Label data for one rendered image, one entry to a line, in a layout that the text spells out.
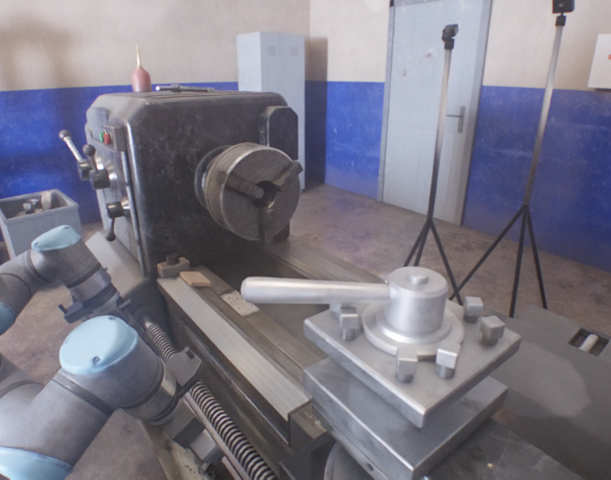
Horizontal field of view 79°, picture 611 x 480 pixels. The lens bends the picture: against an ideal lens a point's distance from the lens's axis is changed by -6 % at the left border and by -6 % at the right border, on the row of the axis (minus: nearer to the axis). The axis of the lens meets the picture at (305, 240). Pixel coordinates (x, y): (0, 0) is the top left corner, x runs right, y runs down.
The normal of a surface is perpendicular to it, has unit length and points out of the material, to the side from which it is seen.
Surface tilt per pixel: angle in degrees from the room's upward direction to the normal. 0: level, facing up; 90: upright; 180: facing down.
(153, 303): 90
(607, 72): 90
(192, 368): 25
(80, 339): 19
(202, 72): 90
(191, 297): 36
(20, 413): 15
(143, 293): 90
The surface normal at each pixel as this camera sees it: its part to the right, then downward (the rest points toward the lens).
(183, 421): -0.20, -0.70
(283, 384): -0.46, -0.61
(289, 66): 0.62, 0.30
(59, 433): 0.57, -0.29
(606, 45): -0.78, 0.24
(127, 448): 0.00, -0.92
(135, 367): 0.90, 0.15
